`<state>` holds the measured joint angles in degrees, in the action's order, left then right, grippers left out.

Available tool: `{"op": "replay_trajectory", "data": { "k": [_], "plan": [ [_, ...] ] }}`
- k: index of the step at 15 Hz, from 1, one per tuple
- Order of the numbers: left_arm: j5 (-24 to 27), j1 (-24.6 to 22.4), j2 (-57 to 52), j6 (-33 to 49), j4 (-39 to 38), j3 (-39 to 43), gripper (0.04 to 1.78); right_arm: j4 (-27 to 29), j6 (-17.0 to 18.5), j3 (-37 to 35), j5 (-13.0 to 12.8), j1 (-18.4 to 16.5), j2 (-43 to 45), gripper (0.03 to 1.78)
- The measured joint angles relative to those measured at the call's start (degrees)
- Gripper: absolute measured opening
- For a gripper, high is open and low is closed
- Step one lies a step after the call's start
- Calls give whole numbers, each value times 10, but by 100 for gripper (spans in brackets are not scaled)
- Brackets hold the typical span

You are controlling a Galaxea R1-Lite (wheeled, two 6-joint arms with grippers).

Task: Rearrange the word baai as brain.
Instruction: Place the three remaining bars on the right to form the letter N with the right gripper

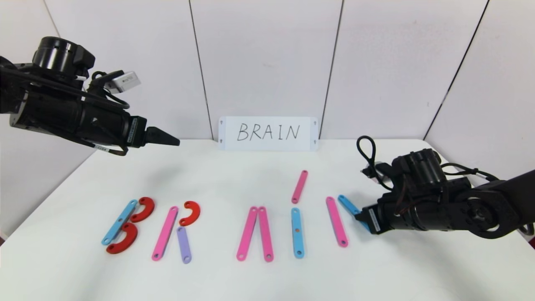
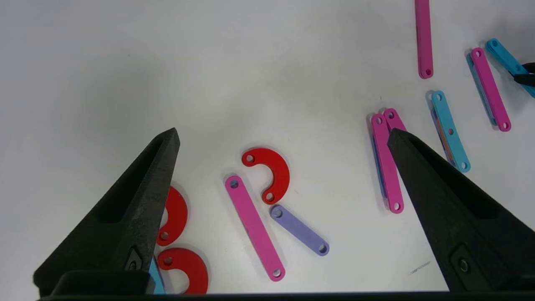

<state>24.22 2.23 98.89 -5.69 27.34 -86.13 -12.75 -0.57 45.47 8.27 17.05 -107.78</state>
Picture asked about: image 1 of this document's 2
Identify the white BRAIN sign card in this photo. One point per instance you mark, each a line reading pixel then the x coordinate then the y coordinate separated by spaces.
pixel 267 133

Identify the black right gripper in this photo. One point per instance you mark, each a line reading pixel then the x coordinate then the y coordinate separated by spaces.
pixel 371 220

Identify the blue bar with holes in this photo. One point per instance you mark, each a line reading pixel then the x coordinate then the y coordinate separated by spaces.
pixel 349 205
pixel 119 222
pixel 297 232

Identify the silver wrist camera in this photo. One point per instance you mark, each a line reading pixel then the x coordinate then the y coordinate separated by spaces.
pixel 125 81
pixel 378 170

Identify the pink bar with holes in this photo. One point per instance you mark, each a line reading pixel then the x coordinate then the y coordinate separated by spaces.
pixel 165 233
pixel 299 187
pixel 247 233
pixel 265 234
pixel 336 221

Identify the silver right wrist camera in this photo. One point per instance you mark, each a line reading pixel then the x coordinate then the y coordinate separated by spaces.
pixel 378 170

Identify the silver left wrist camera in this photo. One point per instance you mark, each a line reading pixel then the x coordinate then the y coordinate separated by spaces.
pixel 125 81

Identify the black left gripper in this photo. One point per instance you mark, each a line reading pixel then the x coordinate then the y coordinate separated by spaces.
pixel 136 131

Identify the short purple bar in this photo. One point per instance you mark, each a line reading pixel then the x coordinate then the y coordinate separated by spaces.
pixel 184 244

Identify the black and orange left arm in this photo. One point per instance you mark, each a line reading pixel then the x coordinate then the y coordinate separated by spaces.
pixel 42 108

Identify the small red curved piece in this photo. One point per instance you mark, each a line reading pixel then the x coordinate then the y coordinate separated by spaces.
pixel 194 211

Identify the large red curved piece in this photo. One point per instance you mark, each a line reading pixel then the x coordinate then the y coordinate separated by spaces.
pixel 131 238
pixel 147 205

